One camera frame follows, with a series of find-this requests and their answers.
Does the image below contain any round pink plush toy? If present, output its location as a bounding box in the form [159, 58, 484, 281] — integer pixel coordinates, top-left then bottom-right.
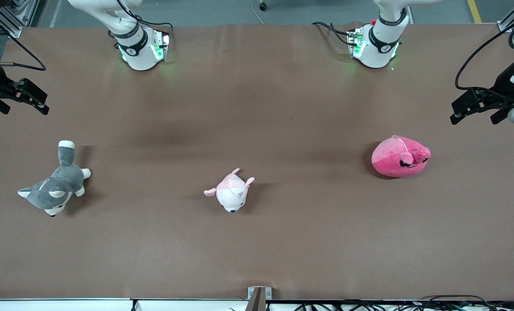
[371, 135, 432, 178]

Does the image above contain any grey and white plush husky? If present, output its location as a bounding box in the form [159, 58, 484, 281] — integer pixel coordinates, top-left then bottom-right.
[18, 140, 92, 217]

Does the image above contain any pink and white plush puppy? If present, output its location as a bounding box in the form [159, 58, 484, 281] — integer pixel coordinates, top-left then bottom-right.
[204, 168, 255, 213]

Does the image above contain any brown table cover sheet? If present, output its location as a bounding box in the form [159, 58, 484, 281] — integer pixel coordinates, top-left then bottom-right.
[0, 22, 514, 301]

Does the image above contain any black right arm base cable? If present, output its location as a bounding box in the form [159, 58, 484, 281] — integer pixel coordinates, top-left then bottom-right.
[116, 0, 174, 42]

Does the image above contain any black arm base cable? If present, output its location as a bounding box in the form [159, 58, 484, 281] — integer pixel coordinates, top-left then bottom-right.
[116, 0, 174, 42]
[312, 21, 353, 46]

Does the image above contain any black left arm base cable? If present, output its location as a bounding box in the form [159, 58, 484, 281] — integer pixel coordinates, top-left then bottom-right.
[312, 21, 353, 46]

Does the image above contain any white table edge rail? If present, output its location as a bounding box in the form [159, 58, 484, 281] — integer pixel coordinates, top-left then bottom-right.
[0, 297, 514, 311]

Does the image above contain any black cable bundle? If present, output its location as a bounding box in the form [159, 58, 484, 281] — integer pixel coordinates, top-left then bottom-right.
[293, 295, 514, 311]

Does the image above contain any metal clamp bracket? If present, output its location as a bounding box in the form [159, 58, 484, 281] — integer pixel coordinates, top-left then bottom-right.
[247, 286, 273, 311]

